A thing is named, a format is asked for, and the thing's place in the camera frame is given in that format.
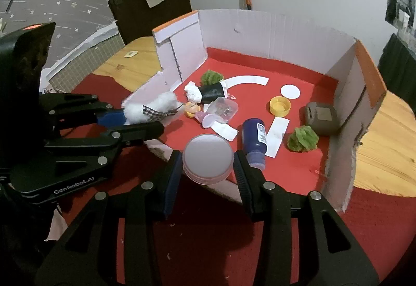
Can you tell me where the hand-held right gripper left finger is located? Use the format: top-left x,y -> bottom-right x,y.
34,150 -> 183,286

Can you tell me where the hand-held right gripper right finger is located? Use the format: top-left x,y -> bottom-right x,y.
233,150 -> 381,286

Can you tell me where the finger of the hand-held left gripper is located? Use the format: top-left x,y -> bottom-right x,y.
45,122 -> 165,165
41,93 -> 127,129

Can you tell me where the white fluffy plush toy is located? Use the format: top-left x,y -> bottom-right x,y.
123,92 -> 179,126

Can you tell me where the round pale lid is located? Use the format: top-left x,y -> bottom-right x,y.
182,134 -> 235,185

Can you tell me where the dark blue bottle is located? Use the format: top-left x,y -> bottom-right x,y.
242,117 -> 268,171

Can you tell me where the small doll figure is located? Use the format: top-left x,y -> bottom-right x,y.
184,101 -> 219,129

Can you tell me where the clear plastic cup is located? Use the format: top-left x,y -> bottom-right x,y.
206,97 -> 239,124

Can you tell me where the green plush toy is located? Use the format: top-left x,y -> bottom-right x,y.
200,69 -> 223,87
287,126 -> 320,153

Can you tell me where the yellow bottle cap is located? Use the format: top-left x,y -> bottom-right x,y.
270,96 -> 291,116

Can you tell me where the black and white plush roll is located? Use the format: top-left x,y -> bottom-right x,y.
184,80 -> 226,104

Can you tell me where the brown case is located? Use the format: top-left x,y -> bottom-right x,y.
304,102 -> 340,136

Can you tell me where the orange cardboard box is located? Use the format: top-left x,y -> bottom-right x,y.
122,9 -> 388,212

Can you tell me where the red knitted mat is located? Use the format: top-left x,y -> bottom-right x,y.
58,73 -> 413,286

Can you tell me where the dark green covered table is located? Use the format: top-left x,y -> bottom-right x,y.
377,33 -> 416,95

